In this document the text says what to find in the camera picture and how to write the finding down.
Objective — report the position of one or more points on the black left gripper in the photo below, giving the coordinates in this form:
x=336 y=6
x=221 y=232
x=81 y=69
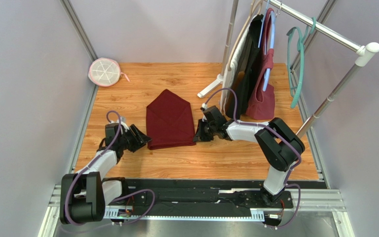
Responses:
x=139 y=139

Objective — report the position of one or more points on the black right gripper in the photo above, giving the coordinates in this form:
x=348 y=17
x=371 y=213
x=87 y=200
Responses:
x=204 y=131

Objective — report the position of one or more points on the dark red cloth napkin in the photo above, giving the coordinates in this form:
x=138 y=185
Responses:
x=169 y=122

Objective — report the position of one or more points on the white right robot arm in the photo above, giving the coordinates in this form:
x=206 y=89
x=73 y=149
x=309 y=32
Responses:
x=281 y=147

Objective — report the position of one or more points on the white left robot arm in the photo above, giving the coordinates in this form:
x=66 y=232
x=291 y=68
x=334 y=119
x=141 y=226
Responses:
x=85 y=194

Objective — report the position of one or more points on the dark red hanging garment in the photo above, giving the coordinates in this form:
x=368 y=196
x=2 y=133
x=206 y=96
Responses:
x=261 y=103

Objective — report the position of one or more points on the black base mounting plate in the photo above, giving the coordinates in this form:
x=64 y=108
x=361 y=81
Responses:
x=199 y=198

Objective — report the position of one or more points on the white hanging towel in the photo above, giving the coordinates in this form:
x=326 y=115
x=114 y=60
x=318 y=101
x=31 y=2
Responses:
x=232 y=78

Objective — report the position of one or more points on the blue plastic hanger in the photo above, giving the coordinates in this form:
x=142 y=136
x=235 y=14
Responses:
x=268 y=39

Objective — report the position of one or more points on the round pink mesh laundry bag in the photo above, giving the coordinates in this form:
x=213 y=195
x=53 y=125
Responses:
x=106 y=72

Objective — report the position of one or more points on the black hanging garment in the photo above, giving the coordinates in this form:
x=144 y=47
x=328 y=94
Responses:
x=247 y=70

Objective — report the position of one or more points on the wooden hanger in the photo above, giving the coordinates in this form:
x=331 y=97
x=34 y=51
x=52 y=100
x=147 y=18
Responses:
x=255 y=8

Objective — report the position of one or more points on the teal plastic hanger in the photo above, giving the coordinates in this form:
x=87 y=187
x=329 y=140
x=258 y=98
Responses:
x=295 y=91

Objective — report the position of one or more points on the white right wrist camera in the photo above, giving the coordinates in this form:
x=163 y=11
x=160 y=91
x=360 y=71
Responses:
x=207 y=112

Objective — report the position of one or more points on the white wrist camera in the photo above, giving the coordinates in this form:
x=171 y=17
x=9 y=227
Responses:
x=207 y=112
x=123 y=123

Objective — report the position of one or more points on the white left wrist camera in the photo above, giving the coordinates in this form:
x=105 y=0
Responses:
x=123 y=123

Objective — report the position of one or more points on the aluminium frame rail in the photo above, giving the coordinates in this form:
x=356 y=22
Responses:
x=319 y=212

